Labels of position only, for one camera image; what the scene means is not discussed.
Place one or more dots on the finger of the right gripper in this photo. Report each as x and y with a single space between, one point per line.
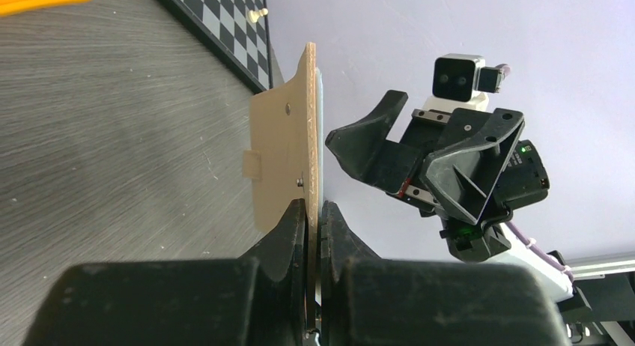
366 155
471 154

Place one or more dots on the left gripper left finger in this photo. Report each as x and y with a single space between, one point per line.
255 299

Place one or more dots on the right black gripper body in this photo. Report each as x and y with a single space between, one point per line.
523 181

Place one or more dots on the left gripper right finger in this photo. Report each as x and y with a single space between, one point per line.
369 300

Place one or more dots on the beige leather card holder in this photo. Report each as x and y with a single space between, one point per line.
284 164

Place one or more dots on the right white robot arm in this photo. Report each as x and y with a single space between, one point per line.
497 240

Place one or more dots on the white chess piece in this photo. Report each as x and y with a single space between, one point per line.
255 15

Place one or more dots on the black white chessboard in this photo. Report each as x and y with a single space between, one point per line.
225 28

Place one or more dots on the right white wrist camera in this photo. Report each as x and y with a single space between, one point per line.
464 81

